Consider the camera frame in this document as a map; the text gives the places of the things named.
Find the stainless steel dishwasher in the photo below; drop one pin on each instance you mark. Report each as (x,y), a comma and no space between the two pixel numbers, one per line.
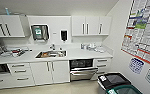
(81,70)

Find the blue dish soap bottle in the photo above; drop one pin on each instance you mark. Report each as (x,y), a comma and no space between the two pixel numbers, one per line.
(82,46)

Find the chrome sink faucet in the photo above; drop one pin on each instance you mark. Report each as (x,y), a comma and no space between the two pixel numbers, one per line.
(52,47)

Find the stainless steel sink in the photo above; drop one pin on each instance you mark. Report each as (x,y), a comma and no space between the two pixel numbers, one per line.
(51,54)

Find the white two-door sink cabinet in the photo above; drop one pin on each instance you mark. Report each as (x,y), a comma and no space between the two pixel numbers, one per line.
(49,72)

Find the steel paper towel dispenser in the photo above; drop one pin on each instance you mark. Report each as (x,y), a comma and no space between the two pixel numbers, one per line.
(40,32)

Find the grey bin black lid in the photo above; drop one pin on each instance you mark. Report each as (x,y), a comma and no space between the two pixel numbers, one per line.
(112,80)

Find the light blue bottle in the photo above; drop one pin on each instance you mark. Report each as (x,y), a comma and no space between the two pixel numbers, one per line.
(7,11)

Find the black wall soap dispenser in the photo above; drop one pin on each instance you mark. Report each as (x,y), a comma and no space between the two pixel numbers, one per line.
(63,35)

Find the white wall cabinet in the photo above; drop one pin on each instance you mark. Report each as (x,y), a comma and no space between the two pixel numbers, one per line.
(7,26)
(91,25)

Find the small blue wall sign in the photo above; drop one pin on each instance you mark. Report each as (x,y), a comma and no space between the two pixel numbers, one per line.
(136,65)

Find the large wall poster collage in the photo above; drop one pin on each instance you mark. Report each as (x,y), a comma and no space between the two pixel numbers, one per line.
(142,30)

